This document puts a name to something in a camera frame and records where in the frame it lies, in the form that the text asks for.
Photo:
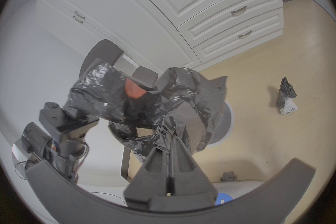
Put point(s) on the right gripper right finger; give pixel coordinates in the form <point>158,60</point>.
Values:
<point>191,178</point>

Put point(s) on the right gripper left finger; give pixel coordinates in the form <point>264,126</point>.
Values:
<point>152,178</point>

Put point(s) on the black plastic bag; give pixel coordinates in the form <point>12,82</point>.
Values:
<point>183,91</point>

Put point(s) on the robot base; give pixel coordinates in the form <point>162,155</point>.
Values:
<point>241,187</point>

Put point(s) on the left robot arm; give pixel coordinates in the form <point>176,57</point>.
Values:
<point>36,136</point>

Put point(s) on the white trash bin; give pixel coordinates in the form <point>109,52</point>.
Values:
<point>227,123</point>

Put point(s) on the crumpled black plastic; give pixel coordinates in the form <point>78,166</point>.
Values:
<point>286,91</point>

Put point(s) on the white printed wrapper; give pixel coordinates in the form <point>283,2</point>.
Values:
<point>290,108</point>

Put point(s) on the white chair grey cushions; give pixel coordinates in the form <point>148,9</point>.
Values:
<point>105,52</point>

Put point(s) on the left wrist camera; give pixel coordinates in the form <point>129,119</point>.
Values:
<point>65,118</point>

